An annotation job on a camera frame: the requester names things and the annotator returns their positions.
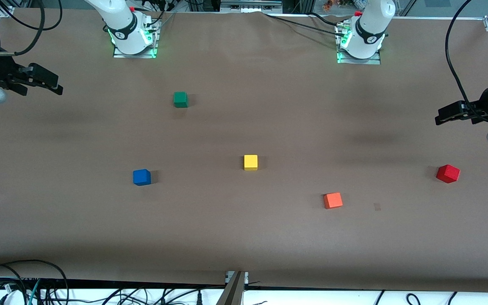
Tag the yellow block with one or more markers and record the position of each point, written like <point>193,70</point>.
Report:
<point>250,162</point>

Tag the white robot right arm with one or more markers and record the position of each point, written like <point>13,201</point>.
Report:
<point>121,21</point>

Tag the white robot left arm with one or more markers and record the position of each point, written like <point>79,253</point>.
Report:
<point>371,29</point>

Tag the orange block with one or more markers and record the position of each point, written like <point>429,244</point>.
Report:
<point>333,201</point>

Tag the aluminium profile bar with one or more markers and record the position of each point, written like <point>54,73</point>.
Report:
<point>232,292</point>

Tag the blue block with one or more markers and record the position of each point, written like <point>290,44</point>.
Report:
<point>141,177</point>

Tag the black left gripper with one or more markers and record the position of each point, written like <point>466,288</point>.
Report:
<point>487,103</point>

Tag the green block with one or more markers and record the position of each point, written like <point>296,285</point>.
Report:
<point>180,100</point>

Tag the red block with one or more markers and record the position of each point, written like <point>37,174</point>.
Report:
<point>447,174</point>

